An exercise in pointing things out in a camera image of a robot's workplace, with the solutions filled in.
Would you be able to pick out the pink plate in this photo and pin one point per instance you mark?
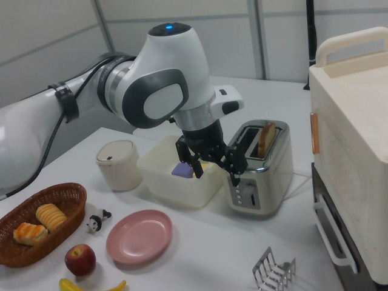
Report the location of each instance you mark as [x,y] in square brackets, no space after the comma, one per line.
[139,236]

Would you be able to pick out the silver and cream toaster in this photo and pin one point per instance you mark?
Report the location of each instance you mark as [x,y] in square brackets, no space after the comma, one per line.
[266,185]

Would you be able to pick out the black vertical pole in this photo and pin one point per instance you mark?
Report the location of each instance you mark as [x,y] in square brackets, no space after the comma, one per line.
[310,39]

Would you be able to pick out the metal toast rack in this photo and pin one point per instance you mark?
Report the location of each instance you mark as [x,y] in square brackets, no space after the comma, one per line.
[272,269]

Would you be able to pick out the brown wicker basket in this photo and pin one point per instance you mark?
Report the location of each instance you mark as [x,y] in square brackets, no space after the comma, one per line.
[69,200]

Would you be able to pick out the purple foam cube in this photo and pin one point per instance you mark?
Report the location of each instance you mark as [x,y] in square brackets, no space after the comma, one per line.
[182,171]

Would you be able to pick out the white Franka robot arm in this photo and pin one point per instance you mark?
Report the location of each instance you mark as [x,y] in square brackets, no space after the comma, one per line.
[169,60]

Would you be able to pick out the cream and brown oven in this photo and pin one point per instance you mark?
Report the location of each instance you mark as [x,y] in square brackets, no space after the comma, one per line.
[354,136]

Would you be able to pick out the brown toast bread slice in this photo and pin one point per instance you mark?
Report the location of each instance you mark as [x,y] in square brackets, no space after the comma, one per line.
[266,140]

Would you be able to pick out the yellow foam cube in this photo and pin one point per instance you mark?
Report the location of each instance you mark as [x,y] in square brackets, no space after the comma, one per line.
[209,167]

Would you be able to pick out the cream lidded trash bin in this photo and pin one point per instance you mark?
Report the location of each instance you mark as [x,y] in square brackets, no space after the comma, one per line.
[118,166]

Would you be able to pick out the orange glazed pastry bread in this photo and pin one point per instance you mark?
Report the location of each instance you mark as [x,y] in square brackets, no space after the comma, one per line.
[30,234]

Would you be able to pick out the panda figurine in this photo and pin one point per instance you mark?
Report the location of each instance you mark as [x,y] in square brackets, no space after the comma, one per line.
[97,220]

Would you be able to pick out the cream plastic storage box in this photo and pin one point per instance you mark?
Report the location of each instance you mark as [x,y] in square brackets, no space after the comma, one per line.
[179,191]

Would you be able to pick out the yellow banana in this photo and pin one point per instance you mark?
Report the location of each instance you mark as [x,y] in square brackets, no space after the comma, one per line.
[68,285]

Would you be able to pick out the red apple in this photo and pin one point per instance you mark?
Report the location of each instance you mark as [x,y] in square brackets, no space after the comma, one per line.
[80,260]

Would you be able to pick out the long striped bread roll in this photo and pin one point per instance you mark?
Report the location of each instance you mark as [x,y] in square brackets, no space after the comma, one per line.
[51,216]

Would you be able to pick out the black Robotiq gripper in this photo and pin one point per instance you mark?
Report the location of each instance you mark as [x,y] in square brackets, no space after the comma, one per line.
[203,138]

